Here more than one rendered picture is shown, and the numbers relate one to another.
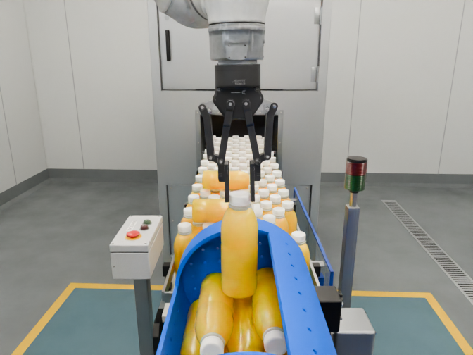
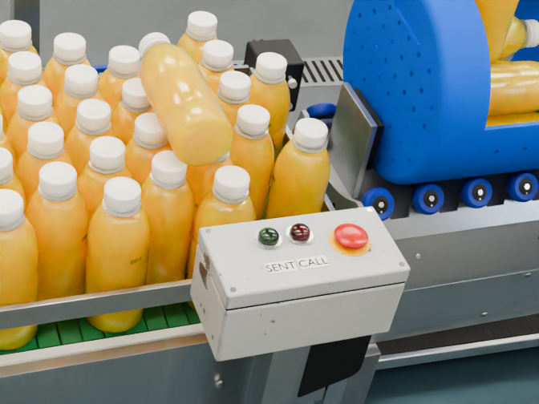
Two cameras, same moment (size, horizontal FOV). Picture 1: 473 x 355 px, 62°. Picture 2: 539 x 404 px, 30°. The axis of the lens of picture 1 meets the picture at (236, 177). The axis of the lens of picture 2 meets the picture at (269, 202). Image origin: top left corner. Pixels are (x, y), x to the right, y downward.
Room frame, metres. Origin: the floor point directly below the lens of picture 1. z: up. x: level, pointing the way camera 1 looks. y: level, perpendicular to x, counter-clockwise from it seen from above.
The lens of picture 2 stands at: (1.40, 0.93, 1.80)
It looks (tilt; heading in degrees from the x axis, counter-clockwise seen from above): 40 degrees down; 243
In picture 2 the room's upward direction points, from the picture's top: 12 degrees clockwise
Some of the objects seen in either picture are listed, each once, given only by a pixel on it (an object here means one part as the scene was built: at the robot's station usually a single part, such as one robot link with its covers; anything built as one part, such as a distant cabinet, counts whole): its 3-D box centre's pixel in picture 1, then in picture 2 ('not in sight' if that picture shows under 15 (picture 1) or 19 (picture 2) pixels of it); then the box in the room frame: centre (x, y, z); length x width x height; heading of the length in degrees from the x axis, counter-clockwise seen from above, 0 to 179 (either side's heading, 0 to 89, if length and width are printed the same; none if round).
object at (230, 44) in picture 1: (236, 45); not in sight; (0.67, 0.00, 1.57); 0.09 x 0.09 x 0.06
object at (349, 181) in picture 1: (355, 180); not in sight; (1.18, -0.37, 1.18); 0.06 x 0.06 x 0.05
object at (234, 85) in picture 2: not in sight; (234, 85); (0.98, -0.03, 1.09); 0.04 x 0.04 x 0.02
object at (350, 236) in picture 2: (133, 234); (350, 237); (0.96, 0.28, 1.11); 0.04 x 0.04 x 0.01
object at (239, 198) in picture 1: (239, 198); not in sight; (0.67, -0.01, 1.31); 0.04 x 0.04 x 0.02
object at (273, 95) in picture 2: not in sight; (260, 125); (0.92, -0.06, 0.99); 0.07 x 0.07 x 0.18
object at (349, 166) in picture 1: (356, 167); not in sight; (1.18, -0.37, 1.23); 0.06 x 0.06 x 0.04
